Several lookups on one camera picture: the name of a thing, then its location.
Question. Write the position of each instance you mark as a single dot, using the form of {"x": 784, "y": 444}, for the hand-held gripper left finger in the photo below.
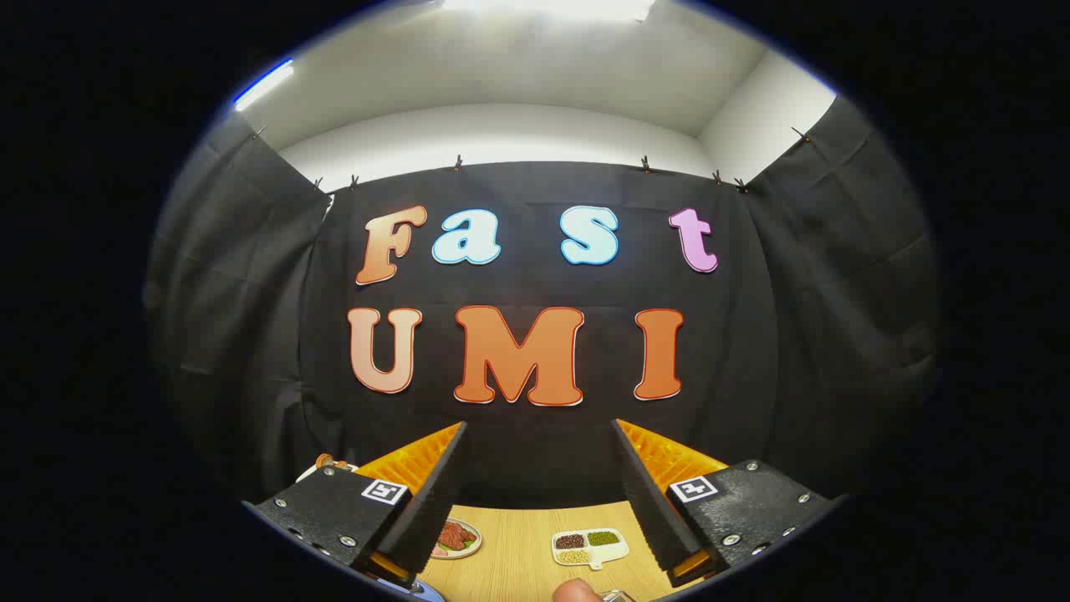
{"x": 430, "y": 502}

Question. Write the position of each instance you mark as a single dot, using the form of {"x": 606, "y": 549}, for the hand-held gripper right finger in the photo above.
{"x": 648, "y": 502}

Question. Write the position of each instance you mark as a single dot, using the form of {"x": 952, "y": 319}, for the brown fried meat pieces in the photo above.
{"x": 454, "y": 535}

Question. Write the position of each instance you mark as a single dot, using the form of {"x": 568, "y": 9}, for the white plate with food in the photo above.
{"x": 456, "y": 553}

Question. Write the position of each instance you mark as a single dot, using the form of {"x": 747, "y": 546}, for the green mung beans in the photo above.
{"x": 602, "y": 538}

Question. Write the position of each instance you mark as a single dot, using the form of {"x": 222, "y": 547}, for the white divided dish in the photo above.
{"x": 614, "y": 553}

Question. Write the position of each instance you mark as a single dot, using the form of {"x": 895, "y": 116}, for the dark brown beans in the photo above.
{"x": 569, "y": 541}

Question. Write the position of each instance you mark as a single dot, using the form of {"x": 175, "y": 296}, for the white toaster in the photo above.
{"x": 349, "y": 467}

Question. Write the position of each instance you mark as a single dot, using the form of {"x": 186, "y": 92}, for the blue round plate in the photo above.
{"x": 430, "y": 592}

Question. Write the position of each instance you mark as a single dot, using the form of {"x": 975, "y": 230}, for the yellow soybeans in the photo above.
{"x": 573, "y": 556}

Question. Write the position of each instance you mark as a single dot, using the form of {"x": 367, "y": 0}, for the metal perforated basket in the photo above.
{"x": 619, "y": 596}

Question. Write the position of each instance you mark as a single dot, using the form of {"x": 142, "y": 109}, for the brown toast slice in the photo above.
{"x": 324, "y": 460}

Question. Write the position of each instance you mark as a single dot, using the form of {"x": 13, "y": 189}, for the ceiling light strip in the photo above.
{"x": 543, "y": 7}

